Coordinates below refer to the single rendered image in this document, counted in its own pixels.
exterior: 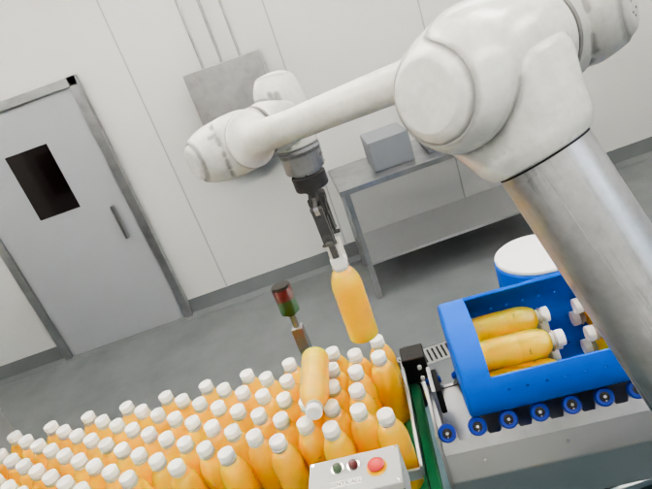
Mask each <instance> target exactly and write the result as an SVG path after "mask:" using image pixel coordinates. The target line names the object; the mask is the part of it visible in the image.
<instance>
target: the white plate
mask: <svg viewBox="0 0 652 489"><path fill-rule="evenodd" d="M495 264H496V266H497V267H498V268H499V269H500V270H502V271H504V272H506V273H509V274H512V275H517V276H539V275H546V274H550V273H554V272H557V271H558V269H557V267H556V266H555V264H554V263H553V261H552V260H551V258H550V257H549V255H548V254H547V252H546V251H545V249H544V248H543V246H542V245H541V243H540V242H539V240H538V238H537V236H536V235H530V236H526V237H522V238H519V239H516V240H514V241H511V242H509V243H507V244H505V245H504V246H503V247H501V248H500V249H499V250H498V252H497V253H496V255H495Z"/></svg>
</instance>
